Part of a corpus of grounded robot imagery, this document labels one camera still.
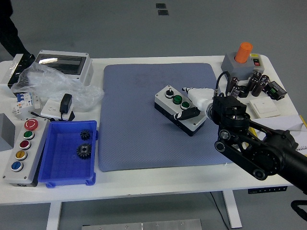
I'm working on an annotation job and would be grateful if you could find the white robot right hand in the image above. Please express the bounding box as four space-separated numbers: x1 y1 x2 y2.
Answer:
174 86 214 120

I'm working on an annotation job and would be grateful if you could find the three-button grey control box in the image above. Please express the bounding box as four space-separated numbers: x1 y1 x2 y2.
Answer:
153 84 207 137

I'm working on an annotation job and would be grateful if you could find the five-button grey control box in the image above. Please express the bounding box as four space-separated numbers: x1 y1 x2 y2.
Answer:
1 117 50 187

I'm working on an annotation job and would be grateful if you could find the grey square block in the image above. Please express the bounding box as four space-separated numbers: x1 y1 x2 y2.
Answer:
220 52 256 81

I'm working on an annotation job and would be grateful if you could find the black round holder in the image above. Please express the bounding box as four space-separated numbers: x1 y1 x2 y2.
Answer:
239 85 250 98

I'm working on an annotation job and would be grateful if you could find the orange cylinder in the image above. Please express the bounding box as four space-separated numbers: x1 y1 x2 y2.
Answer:
234 42 253 64

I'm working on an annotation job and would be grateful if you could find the blue-grey padded mat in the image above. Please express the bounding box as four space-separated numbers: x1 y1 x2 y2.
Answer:
97 62 237 173

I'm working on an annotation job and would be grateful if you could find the black module with green terminal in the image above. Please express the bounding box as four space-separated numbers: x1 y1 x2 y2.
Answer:
263 80 288 101

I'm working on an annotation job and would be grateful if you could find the white yellow-edged carton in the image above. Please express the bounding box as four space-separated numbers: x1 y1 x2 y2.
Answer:
248 114 307 156

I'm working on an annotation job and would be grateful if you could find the black table control panel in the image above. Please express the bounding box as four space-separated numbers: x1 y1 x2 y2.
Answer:
248 185 288 195

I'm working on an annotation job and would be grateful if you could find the white table leg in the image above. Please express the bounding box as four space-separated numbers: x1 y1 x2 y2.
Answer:
222 191 243 229
46 202 62 230

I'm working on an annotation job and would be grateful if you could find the large black gear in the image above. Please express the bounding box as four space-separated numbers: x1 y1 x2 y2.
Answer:
76 143 93 159

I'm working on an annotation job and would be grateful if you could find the black power adapter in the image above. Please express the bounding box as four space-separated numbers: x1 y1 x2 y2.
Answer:
59 93 73 115

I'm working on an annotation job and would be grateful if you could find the black looped tube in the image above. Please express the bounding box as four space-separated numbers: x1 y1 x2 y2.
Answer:
290 200 307 221

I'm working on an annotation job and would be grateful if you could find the clear crumpled plastic bag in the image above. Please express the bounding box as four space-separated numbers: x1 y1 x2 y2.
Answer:
11 64 105 110

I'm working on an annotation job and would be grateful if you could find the blue plastic bin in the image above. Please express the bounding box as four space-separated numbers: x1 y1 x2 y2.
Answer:
37 120 99 188

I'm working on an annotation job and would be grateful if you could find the white blue circuit breaker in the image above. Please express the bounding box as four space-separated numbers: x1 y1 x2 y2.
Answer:
11 91 43 120

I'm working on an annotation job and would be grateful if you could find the glossy black door device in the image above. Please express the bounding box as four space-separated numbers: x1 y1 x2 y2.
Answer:
8 54 36 87

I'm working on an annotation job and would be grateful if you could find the white packaging box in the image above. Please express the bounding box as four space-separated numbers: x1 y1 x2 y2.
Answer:
0 54 36 98

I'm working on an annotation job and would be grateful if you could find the grey metal box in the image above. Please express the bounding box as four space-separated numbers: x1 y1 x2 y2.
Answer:
0 113 15 152

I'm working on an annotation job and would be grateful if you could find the person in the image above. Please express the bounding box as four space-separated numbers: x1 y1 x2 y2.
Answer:
0 0 33 58

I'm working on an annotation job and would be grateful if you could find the white wall switch panel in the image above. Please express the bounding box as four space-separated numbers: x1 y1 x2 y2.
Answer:
248 98 281 118

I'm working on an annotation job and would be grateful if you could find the white green-red push switch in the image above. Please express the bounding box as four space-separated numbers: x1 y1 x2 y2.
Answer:
249 53 265 74

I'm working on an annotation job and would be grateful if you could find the thin black cable under table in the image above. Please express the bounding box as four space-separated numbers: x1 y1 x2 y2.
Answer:
210 191 229 230

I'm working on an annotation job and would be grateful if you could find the grey enclosure with clear lid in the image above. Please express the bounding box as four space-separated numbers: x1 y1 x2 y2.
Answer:
35 49 94 87

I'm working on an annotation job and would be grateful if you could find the white wall socket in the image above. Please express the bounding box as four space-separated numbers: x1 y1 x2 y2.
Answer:
40 98 75 122

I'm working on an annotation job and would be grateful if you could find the black adapter cable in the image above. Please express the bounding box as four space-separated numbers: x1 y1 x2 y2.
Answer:
30 111 75 122

